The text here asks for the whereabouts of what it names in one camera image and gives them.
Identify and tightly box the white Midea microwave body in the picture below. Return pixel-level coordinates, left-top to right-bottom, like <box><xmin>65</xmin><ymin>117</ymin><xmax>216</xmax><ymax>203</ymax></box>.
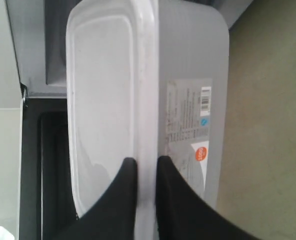
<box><xmin>5</xmin><ymin>0</ymin><xmax>249</xmax><ymax>100</ymax></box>

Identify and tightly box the white lidded plastic container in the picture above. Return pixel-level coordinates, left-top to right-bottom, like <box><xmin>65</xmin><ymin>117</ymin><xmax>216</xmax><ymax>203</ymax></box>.
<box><xmin>66</xmin><ymin>0</ymin><xmax>229</xmax><ymax>240</ymax></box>

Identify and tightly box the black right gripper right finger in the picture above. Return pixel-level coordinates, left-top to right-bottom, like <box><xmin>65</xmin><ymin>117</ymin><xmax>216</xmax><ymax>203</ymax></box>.
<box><xmin>155</xmin><ymin>156</ymin><xmax>255</xmax><ymax>240</ymax></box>

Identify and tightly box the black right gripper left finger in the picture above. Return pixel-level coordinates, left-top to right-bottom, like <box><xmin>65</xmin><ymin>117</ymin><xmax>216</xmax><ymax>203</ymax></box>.
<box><xmin>41</xmin><ymin>157</ymin><xmax>138</xmax><ymax>240</ymax></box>

